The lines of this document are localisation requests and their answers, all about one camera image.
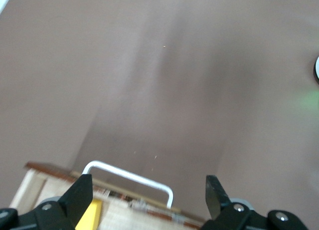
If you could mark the yellow block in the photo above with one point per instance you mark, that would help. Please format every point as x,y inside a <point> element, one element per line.
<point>93,215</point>

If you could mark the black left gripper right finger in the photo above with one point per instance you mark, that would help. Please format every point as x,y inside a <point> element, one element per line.
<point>236,218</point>

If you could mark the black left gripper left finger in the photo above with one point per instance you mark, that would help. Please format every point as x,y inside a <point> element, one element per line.
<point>49,217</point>

